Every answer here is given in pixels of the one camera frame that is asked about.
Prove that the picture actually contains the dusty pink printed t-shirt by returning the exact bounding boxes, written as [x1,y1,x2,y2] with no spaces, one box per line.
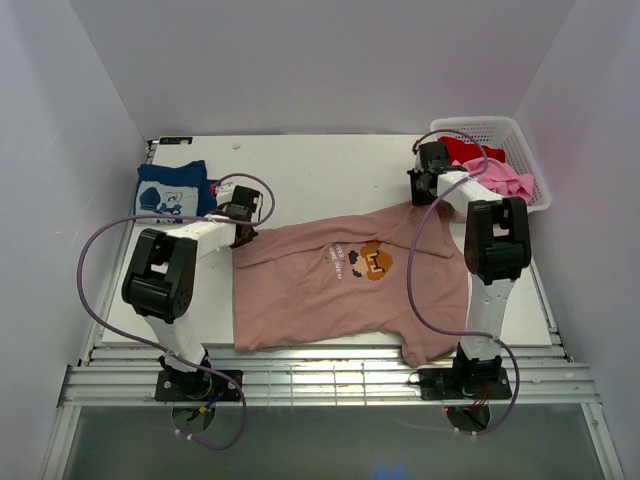
[232,203,469,367]

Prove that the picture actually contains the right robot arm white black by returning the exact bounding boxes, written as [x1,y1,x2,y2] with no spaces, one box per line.
[408,140,531,400]

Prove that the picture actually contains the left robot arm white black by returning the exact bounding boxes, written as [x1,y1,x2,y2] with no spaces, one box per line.
[122,183,261,400]

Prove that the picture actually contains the red t-shirt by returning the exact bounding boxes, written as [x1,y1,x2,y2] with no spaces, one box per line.
[439,136,506,164]

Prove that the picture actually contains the folded blue printed t-shirt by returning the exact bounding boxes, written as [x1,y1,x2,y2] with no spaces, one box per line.
[134,160,217,224]

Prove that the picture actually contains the bright pink t-shirt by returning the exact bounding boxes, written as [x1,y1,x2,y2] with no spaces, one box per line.
[463,157,535,204]

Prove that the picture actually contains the white plastic laundry basket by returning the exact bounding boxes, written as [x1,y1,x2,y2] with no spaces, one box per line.
[430,116,551,213]

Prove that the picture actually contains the small blue label sticker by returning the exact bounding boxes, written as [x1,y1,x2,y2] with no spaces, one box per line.
[158,136,193,145]

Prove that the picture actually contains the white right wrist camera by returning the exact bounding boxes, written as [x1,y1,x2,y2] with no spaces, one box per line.
[413,143,429,172]

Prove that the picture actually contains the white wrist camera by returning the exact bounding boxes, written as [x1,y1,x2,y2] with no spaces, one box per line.
[210,182,236,205]
[413,143,429,172]

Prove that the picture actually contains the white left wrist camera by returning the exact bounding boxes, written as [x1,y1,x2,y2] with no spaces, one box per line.
[210,182,236,205]

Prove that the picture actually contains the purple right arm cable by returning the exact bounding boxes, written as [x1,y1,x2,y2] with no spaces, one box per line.
[407,130,521,436]

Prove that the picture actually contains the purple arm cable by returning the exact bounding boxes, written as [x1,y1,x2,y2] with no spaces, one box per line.
[407,130,521,436]
[76,172,276,450]

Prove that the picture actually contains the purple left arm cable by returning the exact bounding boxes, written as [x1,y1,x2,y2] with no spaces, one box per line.
[76,172,276,450]

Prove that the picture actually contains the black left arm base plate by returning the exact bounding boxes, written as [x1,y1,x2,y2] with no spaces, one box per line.
[154,370,240,403]

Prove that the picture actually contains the aluminium table frame rails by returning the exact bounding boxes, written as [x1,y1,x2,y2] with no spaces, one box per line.
[59,343,600,407]

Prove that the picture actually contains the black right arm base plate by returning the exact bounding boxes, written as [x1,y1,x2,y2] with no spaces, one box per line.
[417,368,512,400]

